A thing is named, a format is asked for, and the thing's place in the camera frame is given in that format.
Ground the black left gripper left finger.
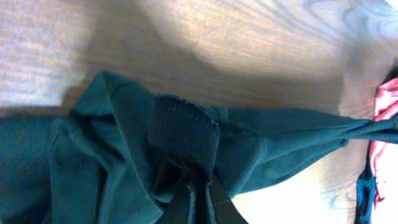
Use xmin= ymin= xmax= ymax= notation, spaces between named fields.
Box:
xmin=157 ymin=180 xmax=197 ymax=224

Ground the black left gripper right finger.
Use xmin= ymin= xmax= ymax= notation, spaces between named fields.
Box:
xmin=205 ymin=179 xmax=248 ymax=224

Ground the navy blue garment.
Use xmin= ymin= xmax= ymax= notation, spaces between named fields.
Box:
xmin=354 ymin=151 xmax=376 ymax=224

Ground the red printed t-shirt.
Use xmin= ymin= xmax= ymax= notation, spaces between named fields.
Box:
xmin=368 ymin=77 xmax=398 ymax=211

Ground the black polo shirt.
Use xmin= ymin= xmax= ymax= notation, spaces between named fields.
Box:
xmin=1 ymin=72 xmax=397 ymax=223

